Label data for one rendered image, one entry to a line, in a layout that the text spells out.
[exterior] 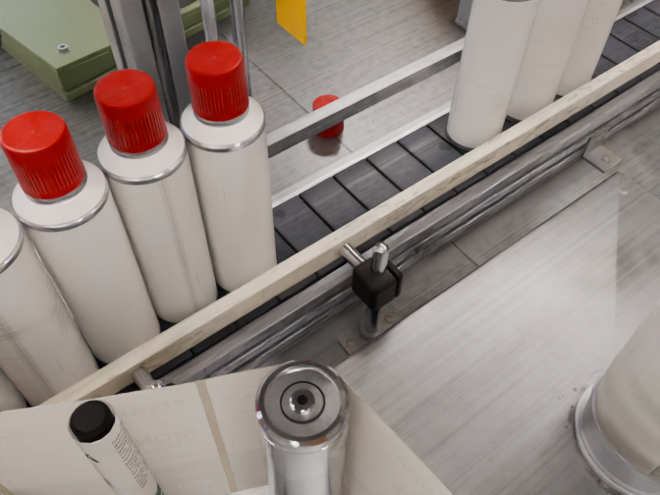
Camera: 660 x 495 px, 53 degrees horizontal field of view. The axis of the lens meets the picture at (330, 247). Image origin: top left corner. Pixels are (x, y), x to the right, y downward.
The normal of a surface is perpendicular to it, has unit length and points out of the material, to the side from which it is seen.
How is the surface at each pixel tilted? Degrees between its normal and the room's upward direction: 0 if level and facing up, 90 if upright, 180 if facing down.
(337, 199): 0
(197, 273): 90
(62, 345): 90
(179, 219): 90
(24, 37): 5
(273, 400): 0
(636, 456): 90
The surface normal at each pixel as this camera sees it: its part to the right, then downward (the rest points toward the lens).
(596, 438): -0.97, 0.19
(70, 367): 0.83, 0.45
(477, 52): -0.66, 0.59
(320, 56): 0.02, -0.61
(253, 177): 0.66, 0.60
